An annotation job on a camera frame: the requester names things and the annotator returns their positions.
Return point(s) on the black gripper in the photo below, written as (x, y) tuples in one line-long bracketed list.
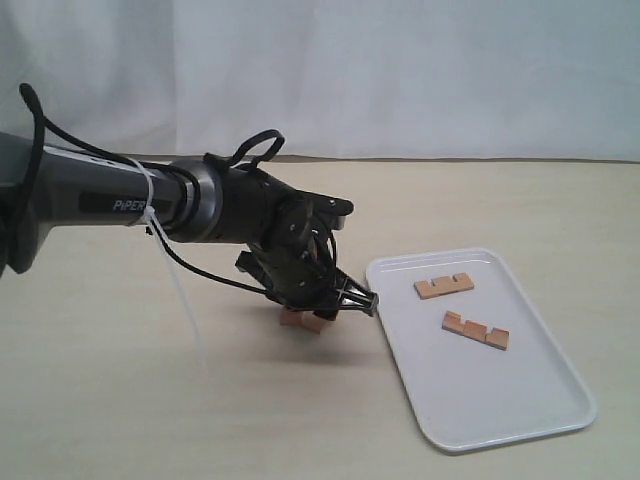
[(308, 281)]

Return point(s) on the white backdrop curtain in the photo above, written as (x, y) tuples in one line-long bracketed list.
[(340, 79)]

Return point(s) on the white plastic tray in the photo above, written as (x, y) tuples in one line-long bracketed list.
[(466, 395)]

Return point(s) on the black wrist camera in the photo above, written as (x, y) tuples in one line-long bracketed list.
[(333, 210)]

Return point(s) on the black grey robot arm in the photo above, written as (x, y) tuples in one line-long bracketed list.
[(286, 234)]

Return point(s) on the white zip tie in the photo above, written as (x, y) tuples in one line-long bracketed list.
[(149, 218)]

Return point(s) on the wooden notched piece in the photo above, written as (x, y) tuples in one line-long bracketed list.
[(312, 323), (445, 285), (290, 318), (495, 337)]

